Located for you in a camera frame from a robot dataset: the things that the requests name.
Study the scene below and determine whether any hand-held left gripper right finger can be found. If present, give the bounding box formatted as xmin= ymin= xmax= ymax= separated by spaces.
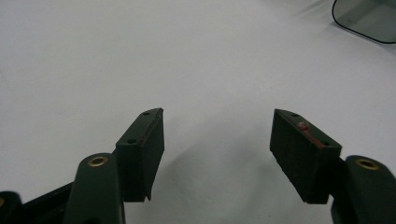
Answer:
xmin=269 ymin=107 xmax=343 ymax=205

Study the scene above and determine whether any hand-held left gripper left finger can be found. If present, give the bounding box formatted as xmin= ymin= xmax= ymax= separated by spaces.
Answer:
xmin=115 ymin=107 xmax=165 ymax=203

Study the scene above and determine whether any clear plastic compartment box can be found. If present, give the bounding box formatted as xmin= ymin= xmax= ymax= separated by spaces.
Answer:
xmin=331 ymin=0 xmax=396 ymax=45

